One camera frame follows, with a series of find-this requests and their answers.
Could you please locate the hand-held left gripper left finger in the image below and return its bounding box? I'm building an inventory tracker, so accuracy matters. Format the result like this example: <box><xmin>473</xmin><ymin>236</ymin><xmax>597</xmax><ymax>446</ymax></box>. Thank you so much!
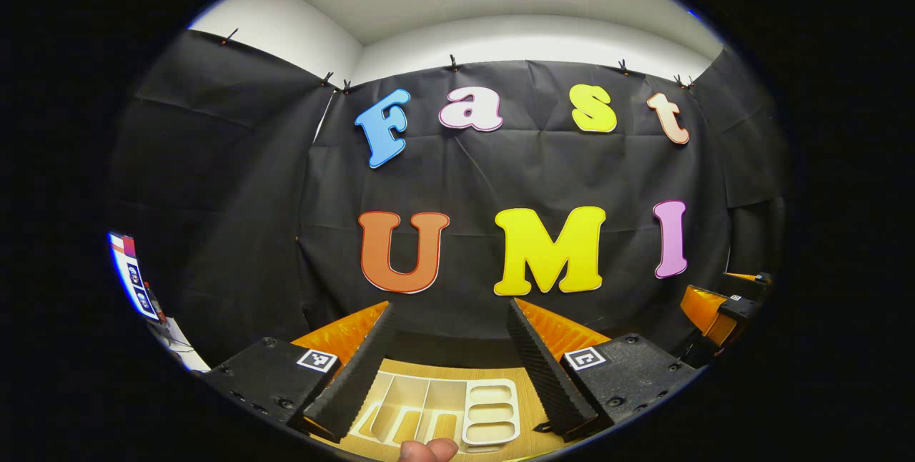
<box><xmin>202</xmin><ymin>300</ymin><xmax>396</xmax><ymax>443</ymax></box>

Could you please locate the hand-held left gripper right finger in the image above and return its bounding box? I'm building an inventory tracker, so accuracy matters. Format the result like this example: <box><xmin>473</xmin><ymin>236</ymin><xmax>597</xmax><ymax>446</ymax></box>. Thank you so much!
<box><xmin>506</xmin><ymin>297</ymin><xmax>706</xmax><ymax>443</ymax></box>

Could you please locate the white plastic bookshelf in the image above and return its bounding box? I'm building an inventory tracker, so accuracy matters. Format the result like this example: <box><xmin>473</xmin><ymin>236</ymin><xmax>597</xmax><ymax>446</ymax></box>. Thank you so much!
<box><xmin>346</xmin><ymin>370</ymin><xmax>523</xmax><ymax>454</ymax></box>

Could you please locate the computer monitor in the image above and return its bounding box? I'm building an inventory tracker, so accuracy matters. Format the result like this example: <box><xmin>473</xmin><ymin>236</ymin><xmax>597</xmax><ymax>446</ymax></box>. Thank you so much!
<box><xmin>107</xmin><ymin>231</ymin><xmax>162</xmax><ymax>322</ymax></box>

